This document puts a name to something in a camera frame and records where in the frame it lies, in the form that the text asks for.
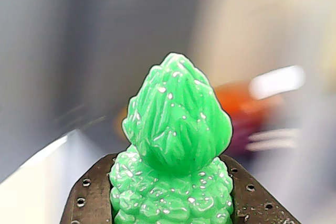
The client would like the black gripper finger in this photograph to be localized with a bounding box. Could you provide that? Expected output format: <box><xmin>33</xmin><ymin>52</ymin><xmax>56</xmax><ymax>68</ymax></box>
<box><xmin>222</xmin><ymin>154</ymin><xmax>302</xmax><ymax>224</ymax></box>
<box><xmin>59</xmin><ymin>153</ymin><xmax>118</xmax><ymax>224</ymax></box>

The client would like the green plastic pineapple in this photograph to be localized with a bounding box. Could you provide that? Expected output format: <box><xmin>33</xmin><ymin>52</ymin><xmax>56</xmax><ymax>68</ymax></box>
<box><xmin>109</xmin><ymin>52</ymin><xmax>235</xmax><ymax>224</ymax></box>

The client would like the orange toy fruit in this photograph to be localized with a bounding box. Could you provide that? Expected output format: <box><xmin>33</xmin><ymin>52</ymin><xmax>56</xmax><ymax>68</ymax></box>
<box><xmin>214</xmin><ymin>81</ymin><xmax>267</xmax><ymax>130</ymax></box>

